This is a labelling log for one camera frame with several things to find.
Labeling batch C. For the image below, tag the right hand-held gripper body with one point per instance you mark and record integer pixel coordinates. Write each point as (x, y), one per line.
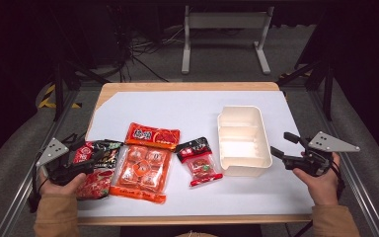
(329, 143)

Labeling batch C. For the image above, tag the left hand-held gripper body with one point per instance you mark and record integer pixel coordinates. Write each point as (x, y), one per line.
(53, 152)

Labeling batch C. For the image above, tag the large orange snack packet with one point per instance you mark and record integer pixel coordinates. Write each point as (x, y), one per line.
(144, 164)

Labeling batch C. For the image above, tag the person's left hand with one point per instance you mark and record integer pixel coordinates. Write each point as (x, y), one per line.
(62, 188)

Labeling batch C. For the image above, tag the person's right hand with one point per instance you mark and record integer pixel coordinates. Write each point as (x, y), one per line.
(322, 187)

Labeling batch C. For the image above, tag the red and black snack packet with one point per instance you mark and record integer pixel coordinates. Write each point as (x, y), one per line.
(95, 182)

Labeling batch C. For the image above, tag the cream plastic storage box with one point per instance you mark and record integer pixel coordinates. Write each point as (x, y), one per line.
(243, 141)

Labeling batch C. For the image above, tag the yellow and black floor tape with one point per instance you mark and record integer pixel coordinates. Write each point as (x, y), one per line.
(47, 98)
(292, 74)

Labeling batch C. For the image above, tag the black stand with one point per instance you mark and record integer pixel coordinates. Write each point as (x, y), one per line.
(325, 85)
(59, 89)

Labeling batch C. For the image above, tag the small red snack packet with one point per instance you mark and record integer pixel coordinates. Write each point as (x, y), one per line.
(200, 164)

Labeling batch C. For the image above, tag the white table mat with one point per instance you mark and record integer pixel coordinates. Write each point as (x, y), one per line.
(184, 108)

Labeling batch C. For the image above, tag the person's tan jacket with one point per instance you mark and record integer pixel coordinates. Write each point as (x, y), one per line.
(195, 234)

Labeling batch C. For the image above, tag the aluminium rail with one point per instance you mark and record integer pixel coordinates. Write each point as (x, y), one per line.
(26, 184)
(362, 184)

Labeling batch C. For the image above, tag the white metal frame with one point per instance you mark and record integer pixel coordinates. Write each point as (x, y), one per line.
(227, 19)

